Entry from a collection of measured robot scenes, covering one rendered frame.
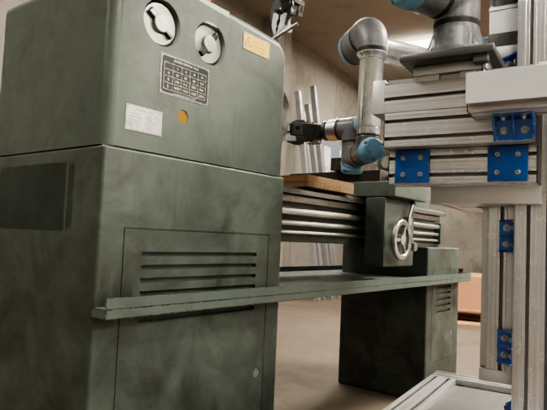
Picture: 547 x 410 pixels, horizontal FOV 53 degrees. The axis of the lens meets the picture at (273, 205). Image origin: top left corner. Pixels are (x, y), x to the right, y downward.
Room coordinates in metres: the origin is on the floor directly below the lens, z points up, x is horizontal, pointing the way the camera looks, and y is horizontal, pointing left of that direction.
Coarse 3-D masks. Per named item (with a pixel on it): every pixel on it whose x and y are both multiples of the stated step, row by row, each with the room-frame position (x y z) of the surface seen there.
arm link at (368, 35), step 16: (352, 32) 1.73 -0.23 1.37; (368, 32) 1.67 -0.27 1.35; (384, 32) 1.69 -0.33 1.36; (368, 48) 1.66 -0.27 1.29; (384, 48) 1.67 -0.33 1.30; (368, 64) 1.67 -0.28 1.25; (368, 80) 1.67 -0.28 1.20; (368, 96) 1.67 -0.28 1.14; (368, 112) 1.67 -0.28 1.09; (368, 128) 1.67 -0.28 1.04; (368, 144) 1.65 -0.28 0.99; (352, 160) 1.74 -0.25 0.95; (368, 160) 1.66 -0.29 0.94
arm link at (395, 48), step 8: (344, 40) 1.80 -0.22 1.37; (392, 40) 1.83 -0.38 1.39; (344, 48) 1.81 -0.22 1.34; (352, 48) 1.76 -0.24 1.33; (392, 48) 1.82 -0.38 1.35; (400, 48) 1.82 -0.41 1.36; (408, 48) 1.83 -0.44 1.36; (416, 48) 1.84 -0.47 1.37; (424, 48) 1.86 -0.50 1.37; (344, 56) 1.84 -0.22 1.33; (352, 56) 1.81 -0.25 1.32; (392, 56) 1.83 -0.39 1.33; (352, 64) 1.87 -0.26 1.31; (392, 64) 1.86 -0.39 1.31; (400, 64) 1.86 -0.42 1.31
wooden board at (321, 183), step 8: (280, 176) 1.85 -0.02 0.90; (288, 176) 1.83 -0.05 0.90; (296, 176) 1.81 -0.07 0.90; (304, 176) 1.78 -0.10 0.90; (312, 176) 1.80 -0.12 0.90; (288, 184) 1.83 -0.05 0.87; (296, 184) 1.80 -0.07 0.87; (304, 184) 1.78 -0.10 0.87; (312, 184) 1.80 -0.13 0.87; (320, 184) 1.83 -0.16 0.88; (328, 184) 1.88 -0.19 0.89; (336, 184) 1.92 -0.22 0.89; (344, 184) 1.96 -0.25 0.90; (352, 184) 2.01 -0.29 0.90; (336, 192) 1.96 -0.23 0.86; (344, 192) 1.96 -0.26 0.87; (352, 192) 2.01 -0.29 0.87
